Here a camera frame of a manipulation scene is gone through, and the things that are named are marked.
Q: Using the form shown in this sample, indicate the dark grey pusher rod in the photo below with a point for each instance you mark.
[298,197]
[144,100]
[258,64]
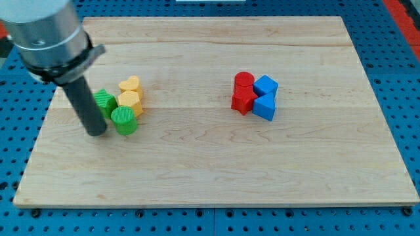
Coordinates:
[84,104]

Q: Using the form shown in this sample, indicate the yellow hexagon block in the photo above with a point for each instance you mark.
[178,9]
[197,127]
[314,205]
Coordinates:
[132,100]

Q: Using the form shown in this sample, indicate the blue triangle block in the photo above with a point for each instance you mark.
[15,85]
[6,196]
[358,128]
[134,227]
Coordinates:
[265,106]

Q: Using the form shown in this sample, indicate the green star block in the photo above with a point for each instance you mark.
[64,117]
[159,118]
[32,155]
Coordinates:
[106,102]

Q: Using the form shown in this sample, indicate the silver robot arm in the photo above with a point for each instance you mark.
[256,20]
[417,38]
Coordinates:
[50,38]

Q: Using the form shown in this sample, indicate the blue cube block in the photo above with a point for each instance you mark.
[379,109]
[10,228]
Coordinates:
[265,85]

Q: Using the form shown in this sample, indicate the red cylinder block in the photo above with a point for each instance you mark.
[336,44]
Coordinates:
[243,81]

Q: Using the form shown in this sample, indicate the light wooden board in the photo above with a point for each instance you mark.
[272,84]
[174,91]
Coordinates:
[328,144]

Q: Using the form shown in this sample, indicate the yellow heart block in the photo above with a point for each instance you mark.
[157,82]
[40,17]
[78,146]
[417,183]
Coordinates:
[132,84]

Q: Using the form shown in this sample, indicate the green cylinder block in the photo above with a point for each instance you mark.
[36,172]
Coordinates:
[124,120]

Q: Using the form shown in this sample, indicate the red star block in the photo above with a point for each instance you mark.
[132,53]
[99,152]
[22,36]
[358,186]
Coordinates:
[243,99]

